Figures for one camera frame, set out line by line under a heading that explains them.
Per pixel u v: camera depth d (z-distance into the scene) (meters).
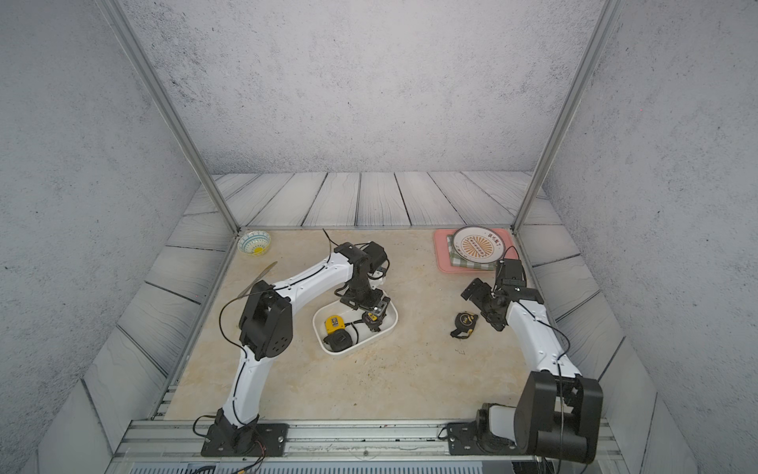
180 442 0.74
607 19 0.71
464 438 0.72
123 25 0.72
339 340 0.87
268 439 0.73
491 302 0.69
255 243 1.14
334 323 0.92
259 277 1.07
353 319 0.94
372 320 0.91
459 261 1.09
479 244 1.14
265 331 0.55
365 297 0.81
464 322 0.91
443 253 1.14
